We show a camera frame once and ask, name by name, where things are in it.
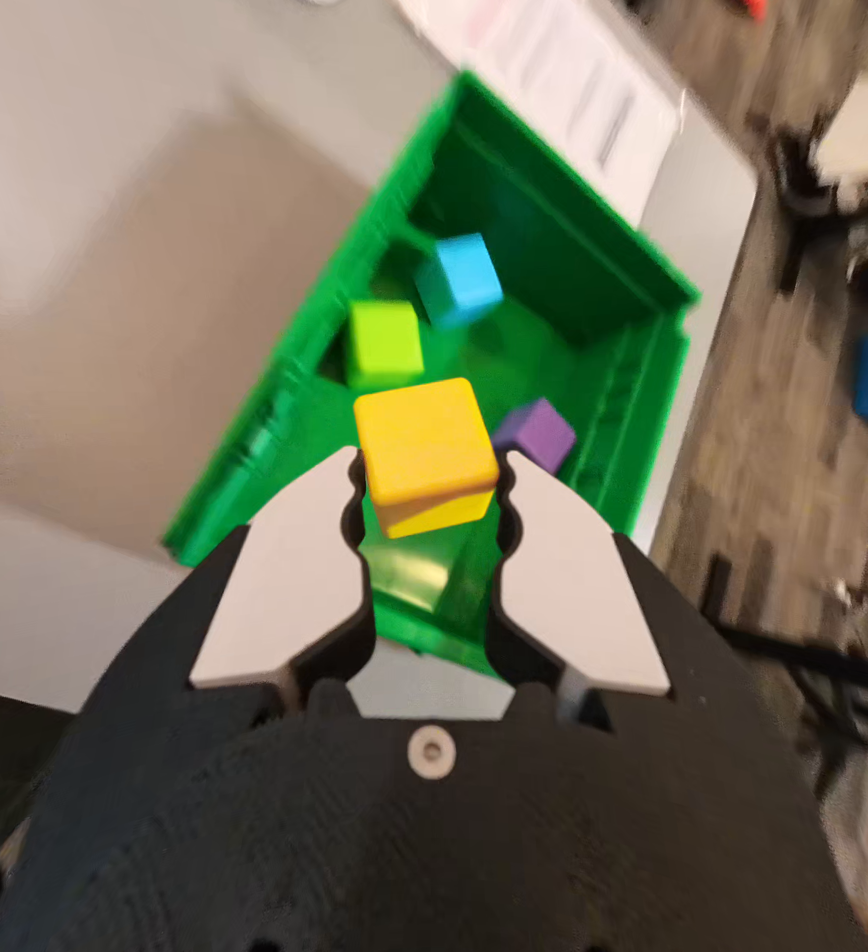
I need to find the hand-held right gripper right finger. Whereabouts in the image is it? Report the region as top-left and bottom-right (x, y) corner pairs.
(484, 450), (673, 726)

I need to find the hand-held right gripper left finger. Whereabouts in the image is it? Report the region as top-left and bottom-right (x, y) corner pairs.
(189, 446), (376, 715)

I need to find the purple cube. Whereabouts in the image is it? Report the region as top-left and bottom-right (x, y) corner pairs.
(491, 398), (577, 478)

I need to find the yellow cube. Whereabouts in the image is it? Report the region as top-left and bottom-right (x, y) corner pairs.
(353, 377), (500, 541)

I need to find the lime green cube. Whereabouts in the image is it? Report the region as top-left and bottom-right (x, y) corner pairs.
(345, 300), (425, 392)

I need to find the green plastic bin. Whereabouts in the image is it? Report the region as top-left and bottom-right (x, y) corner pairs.
(161, 71), (702, 679)

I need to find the blue cube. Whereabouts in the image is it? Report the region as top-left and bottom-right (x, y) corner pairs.
(414, 233), (505, 331)

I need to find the grey desk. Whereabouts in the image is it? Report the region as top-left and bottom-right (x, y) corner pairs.
(0, 0), (758, 719)

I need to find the black rolling chair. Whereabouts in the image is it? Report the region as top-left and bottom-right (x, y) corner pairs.
(701, 554), (868, 753)

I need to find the person's dark clothing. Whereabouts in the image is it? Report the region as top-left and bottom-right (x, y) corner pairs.
(0, 685), (77, 916)

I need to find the laminated paper sheet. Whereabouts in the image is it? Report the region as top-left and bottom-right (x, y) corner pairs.
(397, 0), (684, 225)

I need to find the white leaning board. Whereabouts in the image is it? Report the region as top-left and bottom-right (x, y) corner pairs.
(813, 71), (868, 187)

